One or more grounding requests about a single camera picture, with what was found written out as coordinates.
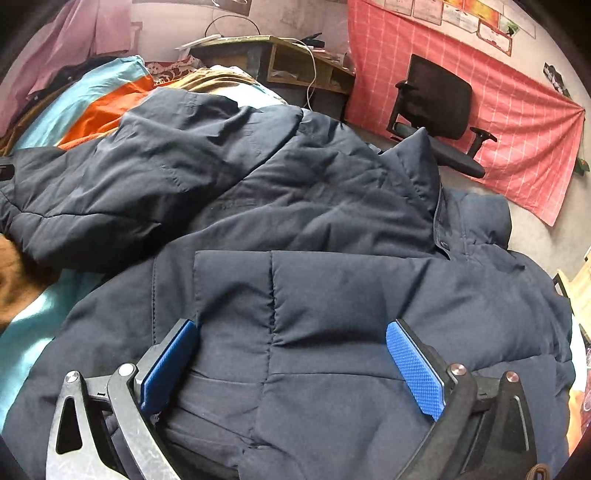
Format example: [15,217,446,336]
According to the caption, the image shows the dark cloth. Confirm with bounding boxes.
[28,55,118,99]

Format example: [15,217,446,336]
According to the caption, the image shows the wooden desk with shelves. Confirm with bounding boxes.
[189,36,356,121]

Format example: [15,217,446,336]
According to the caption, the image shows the white papers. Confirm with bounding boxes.
[175,34,223,51]

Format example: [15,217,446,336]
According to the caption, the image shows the printed blanket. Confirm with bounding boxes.
[566,323,591,455]

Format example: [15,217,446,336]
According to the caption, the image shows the row of paper wall certificates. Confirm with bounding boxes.
[369,0,536,56]

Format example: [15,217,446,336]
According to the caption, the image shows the thin wire hoop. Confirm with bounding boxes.
[205,14,257,40]

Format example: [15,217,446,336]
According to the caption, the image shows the striped teal orange brown blanket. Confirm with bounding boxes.
[0,55,296,421]

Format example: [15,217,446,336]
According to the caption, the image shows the dark wall poster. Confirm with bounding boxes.
[544,62,573,99]

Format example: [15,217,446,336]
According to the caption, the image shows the red white patterned cloth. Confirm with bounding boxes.
[148,56,207,86]

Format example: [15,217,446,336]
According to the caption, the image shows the small wooden stool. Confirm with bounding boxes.
[551,244,591,319]

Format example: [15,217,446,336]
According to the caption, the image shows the pink checked wall cloth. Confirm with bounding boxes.
[345,0,586,227]

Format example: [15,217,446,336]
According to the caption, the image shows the white cable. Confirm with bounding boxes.
[291,39,320,112]

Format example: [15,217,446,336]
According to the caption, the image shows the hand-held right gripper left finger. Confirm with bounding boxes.
[45,318,199,480]

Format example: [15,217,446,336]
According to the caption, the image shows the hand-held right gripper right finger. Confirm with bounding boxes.
[385,318,539,480]

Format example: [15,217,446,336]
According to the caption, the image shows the black office chair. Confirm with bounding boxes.
[387,54,498,179]

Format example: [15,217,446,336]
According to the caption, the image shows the pink curtain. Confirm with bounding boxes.
[0,0,134,134]

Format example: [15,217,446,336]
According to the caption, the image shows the navy padded jacket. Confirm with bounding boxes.
[0,88,578,480]

